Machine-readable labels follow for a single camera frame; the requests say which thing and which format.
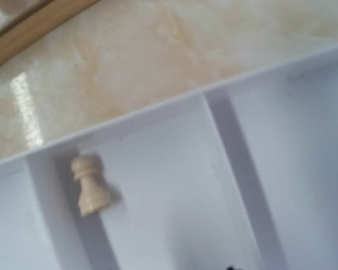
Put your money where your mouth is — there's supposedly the wooden chess board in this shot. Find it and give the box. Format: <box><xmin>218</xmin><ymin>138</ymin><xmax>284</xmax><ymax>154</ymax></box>
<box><xmin>0</xmin><ymin>1</ymin><xmax>96</xmax><ymax>66</ymax></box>

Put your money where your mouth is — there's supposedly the white plastic tray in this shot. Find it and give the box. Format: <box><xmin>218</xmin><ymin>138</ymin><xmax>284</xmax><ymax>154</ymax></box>
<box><xmin>0</xmin><ymin>47</ymin><xmax>338</xmax><ymax>269</ymax></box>

